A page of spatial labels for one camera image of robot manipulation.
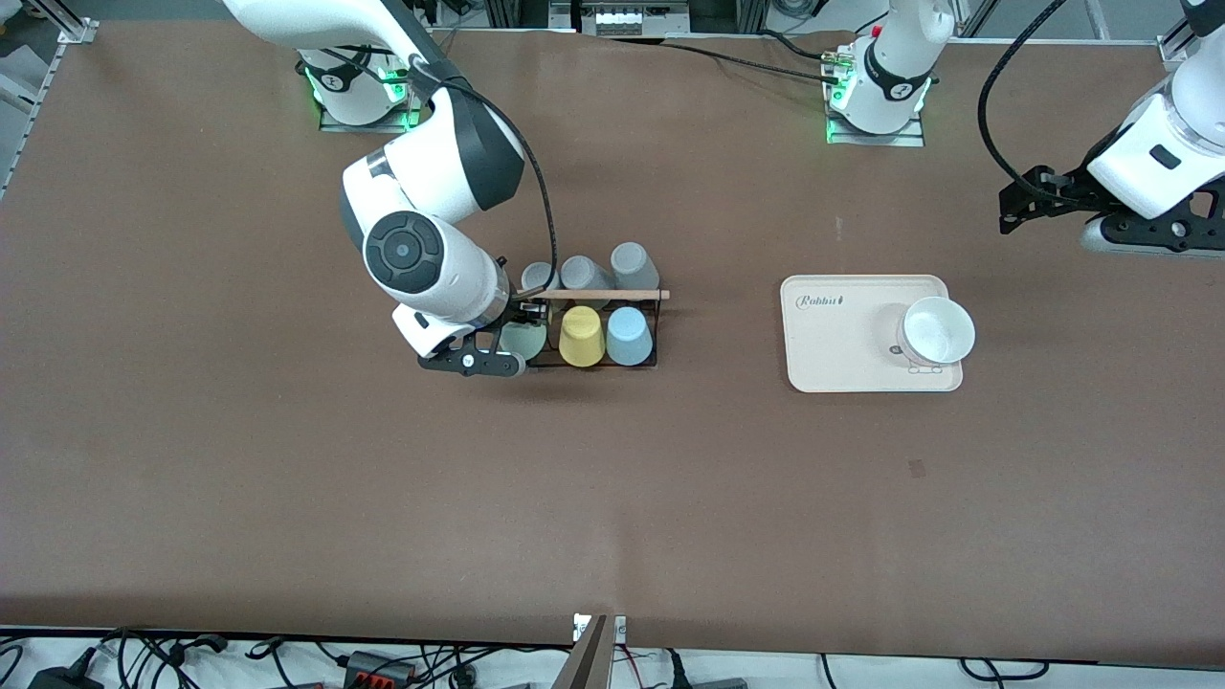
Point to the grey plastic cup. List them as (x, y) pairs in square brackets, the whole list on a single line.
[(539, 277), (579, 273), (632, 263)]

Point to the pale green plastic cup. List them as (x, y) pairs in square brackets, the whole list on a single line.
[(522, 344)]

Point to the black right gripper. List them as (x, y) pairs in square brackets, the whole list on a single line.
[(518, 312)]

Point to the beige plastic tray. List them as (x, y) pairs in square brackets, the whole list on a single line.
[(833, 344)]

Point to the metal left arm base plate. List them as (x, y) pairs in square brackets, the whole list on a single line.
[(909, 140)]

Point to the light blue plastic cup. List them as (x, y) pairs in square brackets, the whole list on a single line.
[(629, 340)]

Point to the black orange power strip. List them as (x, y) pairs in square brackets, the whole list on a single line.
[(378, 670)]

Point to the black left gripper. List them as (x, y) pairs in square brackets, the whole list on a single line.
[(1070, 191)]

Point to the white bowl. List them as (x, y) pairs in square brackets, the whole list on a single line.
[(938, 330)]

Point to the wooden post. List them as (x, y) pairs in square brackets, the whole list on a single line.
[(589, 665)]

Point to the white power strip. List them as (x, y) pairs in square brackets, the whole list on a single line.
[(622, 19)]

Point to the aluminium frame profile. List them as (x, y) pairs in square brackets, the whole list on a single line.
[(81, 31), (1172, 53)]

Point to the white bracket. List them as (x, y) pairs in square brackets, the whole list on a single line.
[(621, 630)]

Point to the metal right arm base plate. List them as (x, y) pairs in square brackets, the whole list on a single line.
[(354, 127)]

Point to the yellow plastic cup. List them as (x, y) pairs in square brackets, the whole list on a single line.
[(584, 340)]

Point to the black power adapter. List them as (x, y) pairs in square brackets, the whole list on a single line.
[(62, 681)]

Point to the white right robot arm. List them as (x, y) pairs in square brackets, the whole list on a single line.
[(431, 172)]

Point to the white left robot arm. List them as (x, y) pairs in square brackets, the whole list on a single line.
[(890, 57)]

